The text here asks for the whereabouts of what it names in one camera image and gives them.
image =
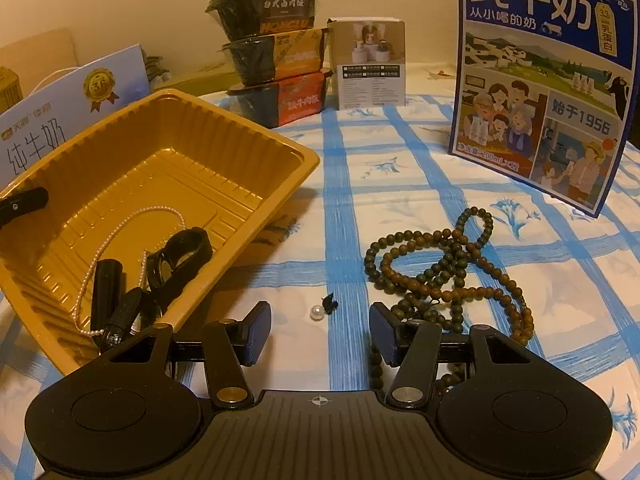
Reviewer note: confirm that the black food bowl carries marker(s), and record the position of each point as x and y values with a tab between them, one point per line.
242	19
280	102
263	59

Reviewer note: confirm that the bottom black food bowl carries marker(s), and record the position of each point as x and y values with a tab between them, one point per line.
280	102

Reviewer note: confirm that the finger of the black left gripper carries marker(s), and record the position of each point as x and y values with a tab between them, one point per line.
22	203

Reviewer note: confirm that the small white product box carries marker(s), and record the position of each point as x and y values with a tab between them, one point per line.
368	59

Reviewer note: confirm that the small black fragment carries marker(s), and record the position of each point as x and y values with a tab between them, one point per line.
329	304

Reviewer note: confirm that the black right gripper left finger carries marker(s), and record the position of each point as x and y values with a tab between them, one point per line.
230	345

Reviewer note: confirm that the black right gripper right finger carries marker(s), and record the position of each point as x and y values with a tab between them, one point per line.
412	348

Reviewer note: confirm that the gold plastic tray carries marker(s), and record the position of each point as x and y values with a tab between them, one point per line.
120	189

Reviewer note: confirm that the white pearl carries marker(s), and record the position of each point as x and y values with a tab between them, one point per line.
317	313

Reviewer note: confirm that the black watch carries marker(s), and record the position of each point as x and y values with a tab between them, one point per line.
169	270

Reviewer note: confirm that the middle black food bowl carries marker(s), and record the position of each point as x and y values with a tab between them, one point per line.
263	59

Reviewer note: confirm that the light blue milk carton box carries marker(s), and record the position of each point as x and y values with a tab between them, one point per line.
44	121

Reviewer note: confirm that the black cylindrical case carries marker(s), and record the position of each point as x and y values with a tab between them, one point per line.
106	292

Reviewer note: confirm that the dark blue milk carton box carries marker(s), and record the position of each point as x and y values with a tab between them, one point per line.
546	92

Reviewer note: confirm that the top black food bowl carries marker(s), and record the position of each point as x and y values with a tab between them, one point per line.
242	19

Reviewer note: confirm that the flat cardboard box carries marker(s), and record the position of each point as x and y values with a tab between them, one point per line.
211	78

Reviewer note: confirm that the brown cardboard box left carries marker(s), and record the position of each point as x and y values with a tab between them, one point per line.
28	64

